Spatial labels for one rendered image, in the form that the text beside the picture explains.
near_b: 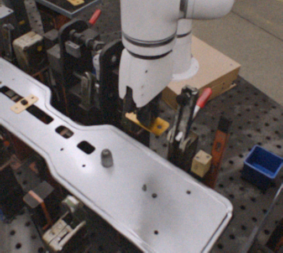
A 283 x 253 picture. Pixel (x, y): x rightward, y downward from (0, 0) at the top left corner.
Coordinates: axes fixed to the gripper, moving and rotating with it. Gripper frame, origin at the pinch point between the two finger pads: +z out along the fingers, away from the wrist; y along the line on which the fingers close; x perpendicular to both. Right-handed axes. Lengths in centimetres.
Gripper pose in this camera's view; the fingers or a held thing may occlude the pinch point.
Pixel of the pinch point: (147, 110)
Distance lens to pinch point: 65.6
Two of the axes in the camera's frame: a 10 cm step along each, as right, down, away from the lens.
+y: -6.3, 5.6, -5.4
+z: 0.0, 7.0, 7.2
